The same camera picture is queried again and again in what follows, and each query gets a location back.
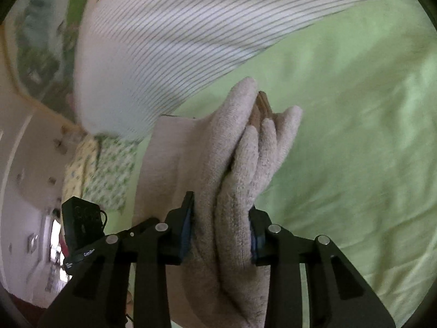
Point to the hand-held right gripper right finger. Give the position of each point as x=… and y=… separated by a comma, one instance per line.
x=254, y=243

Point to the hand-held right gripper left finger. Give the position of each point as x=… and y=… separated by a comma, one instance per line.
x=187, y=233

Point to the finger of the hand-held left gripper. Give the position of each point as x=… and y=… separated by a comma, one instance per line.
x=136, y=229

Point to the beige knitted sweater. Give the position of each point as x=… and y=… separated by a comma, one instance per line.
x=222, y=143

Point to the yellow patterned small pillow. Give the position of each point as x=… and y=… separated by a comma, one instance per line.
x=80, y=167

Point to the green patterned small pillow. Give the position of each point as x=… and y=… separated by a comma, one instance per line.
x=112, y=174

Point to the green bed sheet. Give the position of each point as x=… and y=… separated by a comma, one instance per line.
x=358, y=126

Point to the white striped pillow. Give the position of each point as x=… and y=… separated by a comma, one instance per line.
x=170, y=41

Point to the floral wall painting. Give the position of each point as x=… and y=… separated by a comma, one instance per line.
x=37, y=58

